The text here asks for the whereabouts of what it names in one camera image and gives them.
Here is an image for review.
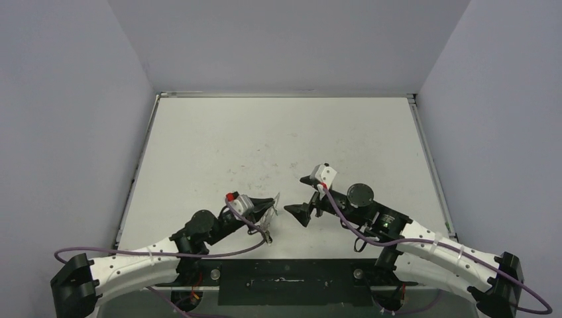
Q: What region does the metal key holder ring plate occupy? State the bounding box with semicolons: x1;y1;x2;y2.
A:
259;192;280;246

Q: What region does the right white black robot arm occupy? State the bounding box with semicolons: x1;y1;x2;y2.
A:
284;177;524;317

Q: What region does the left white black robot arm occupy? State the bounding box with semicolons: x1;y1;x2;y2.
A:
50;192;277;317

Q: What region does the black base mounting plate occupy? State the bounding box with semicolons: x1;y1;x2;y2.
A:
161;258;405;307

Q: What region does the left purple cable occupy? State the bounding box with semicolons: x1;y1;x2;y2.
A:
53;195;268;318

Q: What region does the purple cable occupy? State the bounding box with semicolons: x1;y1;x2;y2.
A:
53;195;268;318
322;184;554;316

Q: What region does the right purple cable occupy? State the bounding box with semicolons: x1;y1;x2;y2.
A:
322;184;554;316

